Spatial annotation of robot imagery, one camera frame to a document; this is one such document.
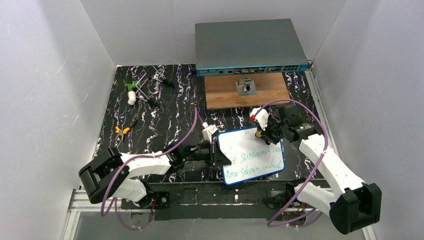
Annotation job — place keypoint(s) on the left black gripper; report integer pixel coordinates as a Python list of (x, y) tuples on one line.
[(214, 153)]

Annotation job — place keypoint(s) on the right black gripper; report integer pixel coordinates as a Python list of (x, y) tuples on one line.
[(268, 127)]

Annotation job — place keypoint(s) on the blue framed whiteboard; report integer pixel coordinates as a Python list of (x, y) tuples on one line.
[(250, 156)]

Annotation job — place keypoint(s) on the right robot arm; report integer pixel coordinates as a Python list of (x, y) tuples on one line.
[(331, 187)]

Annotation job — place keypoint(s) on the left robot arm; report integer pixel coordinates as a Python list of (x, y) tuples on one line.
[(115, 174)]

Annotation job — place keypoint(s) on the wooden board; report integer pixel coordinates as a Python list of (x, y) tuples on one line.
[(221, 93)]

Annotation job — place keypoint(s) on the white plastic pipe piece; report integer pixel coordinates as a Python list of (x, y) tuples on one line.
[(132, 98)]

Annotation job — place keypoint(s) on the green plastic piece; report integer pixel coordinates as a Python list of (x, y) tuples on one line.
[(132, 87)]

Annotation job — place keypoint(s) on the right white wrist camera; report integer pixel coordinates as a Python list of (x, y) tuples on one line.
[(259, 116)]

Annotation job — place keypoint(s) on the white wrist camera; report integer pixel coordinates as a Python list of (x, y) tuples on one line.
[(209, 132), (259, 116)]

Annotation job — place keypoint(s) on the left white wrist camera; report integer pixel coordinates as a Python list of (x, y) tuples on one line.
[(209, 132)]

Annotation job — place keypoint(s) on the grey metal bracket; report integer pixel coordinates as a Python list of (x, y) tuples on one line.
[(246, 87)]

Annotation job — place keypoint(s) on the orange handled pliers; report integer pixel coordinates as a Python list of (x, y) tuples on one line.
[(121, 132)]

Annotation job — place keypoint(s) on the grey network switch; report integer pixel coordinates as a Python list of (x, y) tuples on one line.
[(248, 47)]

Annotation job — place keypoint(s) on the aluminium frame rail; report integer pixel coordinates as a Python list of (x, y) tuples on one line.
[(197, 211)]

